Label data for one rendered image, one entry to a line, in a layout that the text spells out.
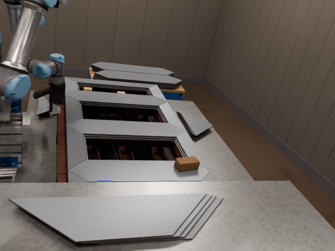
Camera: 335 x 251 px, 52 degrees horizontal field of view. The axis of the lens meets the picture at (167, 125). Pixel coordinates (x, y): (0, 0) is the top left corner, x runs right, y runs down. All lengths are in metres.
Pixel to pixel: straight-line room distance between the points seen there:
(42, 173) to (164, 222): 0.98
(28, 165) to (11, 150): 0.22
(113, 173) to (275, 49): 3.21
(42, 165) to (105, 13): 3.35
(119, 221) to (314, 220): 0.74
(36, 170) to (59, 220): 0.90
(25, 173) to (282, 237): 1.30
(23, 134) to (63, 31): 3.36
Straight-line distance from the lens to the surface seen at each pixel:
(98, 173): 1.70
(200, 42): 5.64
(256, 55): 4.79
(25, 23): 1.63
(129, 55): 5.29
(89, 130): 2.05
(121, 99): 2.50
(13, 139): 1.80
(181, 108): 2.79
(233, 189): 1.43
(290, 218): 1.41
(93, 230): 1.08
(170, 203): 1.22
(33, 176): 1.94
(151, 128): 2.17
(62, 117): 2.20
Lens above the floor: 1.83
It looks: 26 degrees down
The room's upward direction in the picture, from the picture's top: 12 degrees clockwise
